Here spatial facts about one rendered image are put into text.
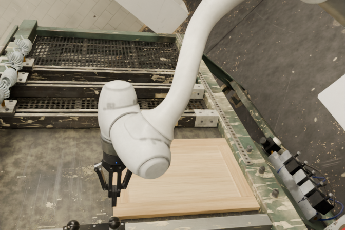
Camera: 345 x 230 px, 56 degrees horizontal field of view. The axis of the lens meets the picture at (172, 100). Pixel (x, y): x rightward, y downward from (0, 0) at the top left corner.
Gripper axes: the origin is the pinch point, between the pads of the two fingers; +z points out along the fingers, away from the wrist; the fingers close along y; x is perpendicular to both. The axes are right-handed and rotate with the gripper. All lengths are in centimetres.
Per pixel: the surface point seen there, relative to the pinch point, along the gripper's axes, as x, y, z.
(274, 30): -218, -167, 12
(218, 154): -35, -50, 14
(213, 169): -25, -44, 14
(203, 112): -62, -49, 8
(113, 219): 9.7, 0.6, -0.5
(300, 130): -98, -142, 48
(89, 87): -87, 11, 9
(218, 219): 3.1, -37.4, 11.6
